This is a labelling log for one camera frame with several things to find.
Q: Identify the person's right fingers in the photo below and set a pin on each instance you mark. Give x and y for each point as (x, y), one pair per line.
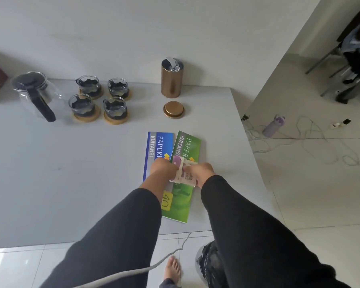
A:
(191, 175)

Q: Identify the purple water bottle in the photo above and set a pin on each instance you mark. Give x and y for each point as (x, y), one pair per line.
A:
(271, 127)

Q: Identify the green receipt book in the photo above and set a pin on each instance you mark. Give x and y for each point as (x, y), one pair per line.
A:
(189, 146)

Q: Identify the person's left hand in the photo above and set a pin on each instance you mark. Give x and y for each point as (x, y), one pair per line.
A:
(160, 170)

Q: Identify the black wall plug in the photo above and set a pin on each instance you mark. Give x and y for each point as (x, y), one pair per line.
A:
(245, 117)

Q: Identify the blue receipt book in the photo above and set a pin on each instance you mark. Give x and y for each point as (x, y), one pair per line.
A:
(159, 146)

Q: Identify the silver foil bag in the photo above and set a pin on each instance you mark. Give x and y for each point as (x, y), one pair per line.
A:
(171, 64)

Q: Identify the black round stool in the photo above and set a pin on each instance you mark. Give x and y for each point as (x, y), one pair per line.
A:
(208, 266)

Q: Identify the dark clothes on chair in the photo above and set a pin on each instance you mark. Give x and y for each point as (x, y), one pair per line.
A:
(358, 53)

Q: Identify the round cork coaster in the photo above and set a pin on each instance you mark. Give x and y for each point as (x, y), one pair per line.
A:
(129, 95)
(99, 95)
(86, 118)
(116, 121)

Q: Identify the white power strip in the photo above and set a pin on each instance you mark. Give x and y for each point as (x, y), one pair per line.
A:
(339, 124)

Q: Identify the person's left forearm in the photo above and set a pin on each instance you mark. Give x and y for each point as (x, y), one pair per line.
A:
(117, 236)

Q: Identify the person's right hand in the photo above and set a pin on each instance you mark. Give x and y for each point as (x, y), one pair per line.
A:
(204, 172)

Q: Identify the person's bare foot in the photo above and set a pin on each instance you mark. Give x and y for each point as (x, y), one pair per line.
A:
(172, 268)

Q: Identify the glass cup with black band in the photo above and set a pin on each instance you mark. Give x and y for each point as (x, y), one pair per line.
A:
(81, 104)
(118, 86)
(88, 83)
(115, 108)

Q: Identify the metal frame chair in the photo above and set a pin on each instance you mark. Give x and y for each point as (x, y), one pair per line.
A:
(327, 58)

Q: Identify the bronze metal canister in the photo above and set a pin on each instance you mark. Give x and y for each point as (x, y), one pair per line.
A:
(171, 83)

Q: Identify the person's right forearm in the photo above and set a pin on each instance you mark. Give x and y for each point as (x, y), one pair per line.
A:
(249, 236)

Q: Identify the person's left fingers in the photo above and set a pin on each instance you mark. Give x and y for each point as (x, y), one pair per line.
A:
(174, 170)

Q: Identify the pink white tea sachet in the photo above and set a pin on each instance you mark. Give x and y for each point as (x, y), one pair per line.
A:
(184, 175)

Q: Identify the bronze round canister lid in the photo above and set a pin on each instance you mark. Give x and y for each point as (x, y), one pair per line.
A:
(173, 109)

